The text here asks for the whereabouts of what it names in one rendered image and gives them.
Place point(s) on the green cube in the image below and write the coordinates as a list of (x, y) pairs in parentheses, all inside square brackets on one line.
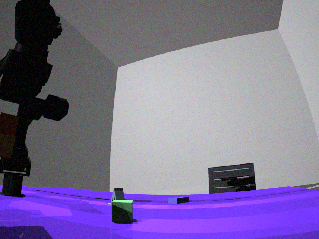
[(122, 211)]

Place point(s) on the orange bar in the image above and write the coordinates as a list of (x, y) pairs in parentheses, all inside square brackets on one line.
[(8, 126)]

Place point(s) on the blue rectangular block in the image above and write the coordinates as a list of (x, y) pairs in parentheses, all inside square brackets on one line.
[(178, 200)]

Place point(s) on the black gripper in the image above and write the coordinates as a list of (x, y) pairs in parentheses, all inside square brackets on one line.
[(54, 108)]

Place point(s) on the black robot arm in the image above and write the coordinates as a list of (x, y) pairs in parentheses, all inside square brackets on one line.
[(36, 25)]

